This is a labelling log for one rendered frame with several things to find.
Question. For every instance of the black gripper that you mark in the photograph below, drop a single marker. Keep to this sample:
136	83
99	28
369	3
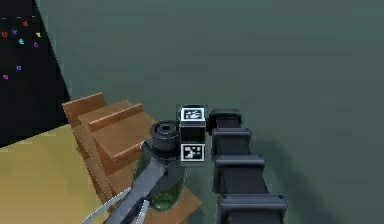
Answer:
164	135

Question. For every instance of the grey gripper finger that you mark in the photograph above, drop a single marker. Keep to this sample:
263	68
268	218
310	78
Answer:
106	206

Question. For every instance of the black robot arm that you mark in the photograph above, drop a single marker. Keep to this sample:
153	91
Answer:
238	180

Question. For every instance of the green vase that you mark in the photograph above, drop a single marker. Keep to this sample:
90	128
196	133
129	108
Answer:
164	201

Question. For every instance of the brown wooden shelf unit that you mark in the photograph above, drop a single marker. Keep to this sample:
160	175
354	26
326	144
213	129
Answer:
115	133

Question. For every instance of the black panel with coloured specks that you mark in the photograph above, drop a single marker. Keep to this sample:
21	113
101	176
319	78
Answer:
26	100

